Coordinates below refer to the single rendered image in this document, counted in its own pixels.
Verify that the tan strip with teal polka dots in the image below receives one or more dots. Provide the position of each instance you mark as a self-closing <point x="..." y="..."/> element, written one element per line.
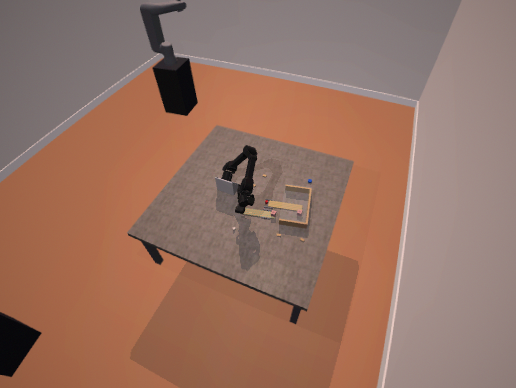
<point x="259" y="213"/>

